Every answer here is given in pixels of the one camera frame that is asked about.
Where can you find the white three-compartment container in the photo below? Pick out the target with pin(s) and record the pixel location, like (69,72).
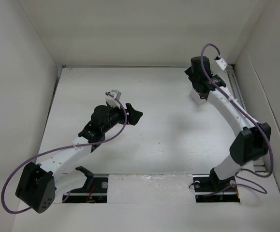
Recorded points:
(196,98)

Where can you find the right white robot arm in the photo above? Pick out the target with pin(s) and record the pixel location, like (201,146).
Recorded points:
(221,98)

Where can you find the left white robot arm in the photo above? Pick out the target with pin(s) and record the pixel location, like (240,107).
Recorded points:
(37,186)

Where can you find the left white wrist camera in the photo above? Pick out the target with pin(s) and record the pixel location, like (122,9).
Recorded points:
(112,98)

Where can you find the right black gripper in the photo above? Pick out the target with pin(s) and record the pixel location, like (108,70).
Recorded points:
(188,71)

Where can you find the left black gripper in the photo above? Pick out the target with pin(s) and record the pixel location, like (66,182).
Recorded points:
(133,116)

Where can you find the aluminium side rail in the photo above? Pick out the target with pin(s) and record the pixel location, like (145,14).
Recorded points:
(249,144)

